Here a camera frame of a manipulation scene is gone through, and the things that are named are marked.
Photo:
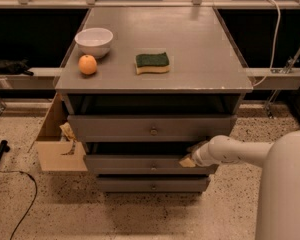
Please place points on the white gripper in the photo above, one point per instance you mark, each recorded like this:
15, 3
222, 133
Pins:
200, 155

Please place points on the grey drawer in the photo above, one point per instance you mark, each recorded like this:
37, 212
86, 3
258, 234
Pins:
144, 158
172, 184
149, 128

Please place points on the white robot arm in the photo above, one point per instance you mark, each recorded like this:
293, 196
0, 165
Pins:
278, 214

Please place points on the grey drawer cabinet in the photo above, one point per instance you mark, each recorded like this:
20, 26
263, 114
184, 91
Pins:
170, 80

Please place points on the grey bottom drawer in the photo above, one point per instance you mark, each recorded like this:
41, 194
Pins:
172, 184

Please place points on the grey top drawer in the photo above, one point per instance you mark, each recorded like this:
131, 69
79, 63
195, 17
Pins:
149, 128

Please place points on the open cardboard box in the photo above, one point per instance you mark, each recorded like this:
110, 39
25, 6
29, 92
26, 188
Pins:
57, 147

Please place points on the green yellow sponge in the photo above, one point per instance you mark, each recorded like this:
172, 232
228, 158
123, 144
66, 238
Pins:
152, 63

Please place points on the orange fruit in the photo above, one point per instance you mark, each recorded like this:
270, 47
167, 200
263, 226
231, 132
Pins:
87, 64

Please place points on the white ceramic bowl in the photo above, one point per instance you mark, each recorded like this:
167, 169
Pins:
94, 41

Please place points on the metal rail frame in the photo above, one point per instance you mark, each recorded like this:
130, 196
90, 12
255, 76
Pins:
276, 78

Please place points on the black object on rail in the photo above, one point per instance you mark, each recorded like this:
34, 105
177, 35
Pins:
14, 67

